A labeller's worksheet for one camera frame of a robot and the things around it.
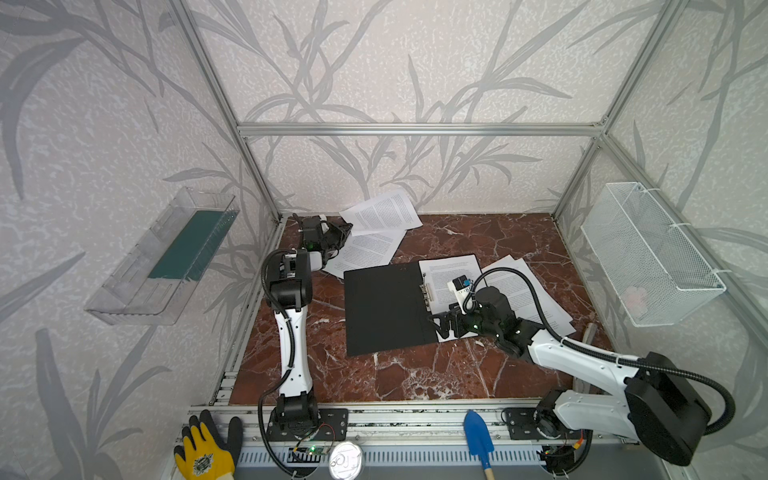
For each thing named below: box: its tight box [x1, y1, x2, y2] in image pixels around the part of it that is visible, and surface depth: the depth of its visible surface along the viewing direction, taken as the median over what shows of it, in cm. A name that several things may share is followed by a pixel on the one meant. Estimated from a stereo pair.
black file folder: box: [343, 261, 439, 357], surface depth 101 cm
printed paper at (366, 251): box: [322, 230, 407, 279], surface depth 111 cm
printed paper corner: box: [339, 190, 423, 236], surface depth 122 cm
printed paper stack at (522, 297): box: [481, 254, 576, 336], surface depth 95 cm
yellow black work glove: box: [174, 409, 243, 480], surface depth 70 cm
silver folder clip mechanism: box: [419, 273, 434, 312], surface depth 98 cm
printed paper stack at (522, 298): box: [481, 255, 576, 336], surface depth 95 cm
